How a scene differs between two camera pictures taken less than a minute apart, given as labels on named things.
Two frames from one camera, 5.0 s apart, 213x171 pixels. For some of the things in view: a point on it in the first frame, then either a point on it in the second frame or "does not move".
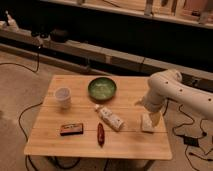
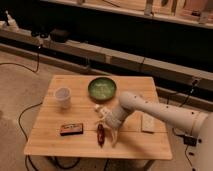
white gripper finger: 155,118 to 114,136
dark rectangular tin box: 72,129 does not move
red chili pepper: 100,134 does not move
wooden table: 93,116 does not move
